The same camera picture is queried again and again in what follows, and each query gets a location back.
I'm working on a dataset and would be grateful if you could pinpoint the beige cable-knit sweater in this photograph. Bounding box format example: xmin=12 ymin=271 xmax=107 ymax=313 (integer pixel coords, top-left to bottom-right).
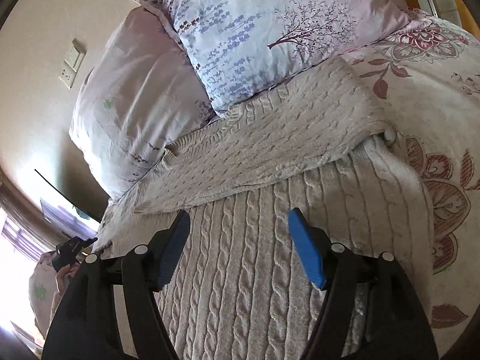
xmin=97 ymin=58 xmax=433 ymax=359

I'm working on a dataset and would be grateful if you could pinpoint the person's left hand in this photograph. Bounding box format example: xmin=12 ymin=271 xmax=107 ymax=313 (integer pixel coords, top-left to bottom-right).
xmin=55 ymin=262 xmax=80 ymax=295

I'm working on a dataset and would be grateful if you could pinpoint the lilac pillow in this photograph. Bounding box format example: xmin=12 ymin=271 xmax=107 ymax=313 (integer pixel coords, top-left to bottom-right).
xmin=69 ymin=7 xmax=215 ymax=201

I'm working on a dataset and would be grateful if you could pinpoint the floral bed sheet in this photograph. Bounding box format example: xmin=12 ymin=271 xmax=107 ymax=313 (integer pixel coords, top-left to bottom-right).
xmin=345 ymin=9 xmax=479 ymax=354

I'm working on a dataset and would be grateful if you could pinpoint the blue floral pillow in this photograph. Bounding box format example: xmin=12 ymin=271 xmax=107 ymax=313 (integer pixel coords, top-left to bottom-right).
xmin=133 ymin=0 xmax=410 ymax=115

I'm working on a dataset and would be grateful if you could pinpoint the white wall switch plate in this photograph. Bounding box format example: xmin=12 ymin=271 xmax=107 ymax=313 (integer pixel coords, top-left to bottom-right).
xmin=58 ymin=39 xmax=86 ymax=89

